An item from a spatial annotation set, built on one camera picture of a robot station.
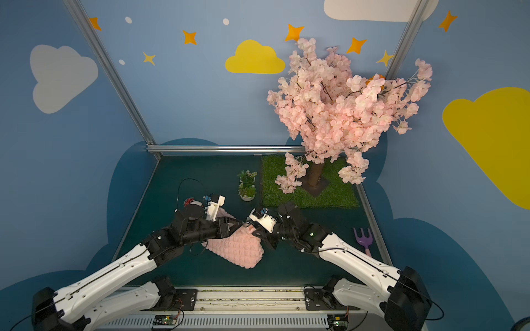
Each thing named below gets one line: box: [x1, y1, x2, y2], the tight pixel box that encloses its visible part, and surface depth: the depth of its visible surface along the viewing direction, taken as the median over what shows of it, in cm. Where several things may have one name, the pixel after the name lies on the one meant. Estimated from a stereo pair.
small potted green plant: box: [236, 169, 259, 203], surface depth 103 cm
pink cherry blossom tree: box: [267, 37, 433, 194], surface depth 69 cm
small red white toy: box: [183, 197, 203, 207], surface depth 100 cm
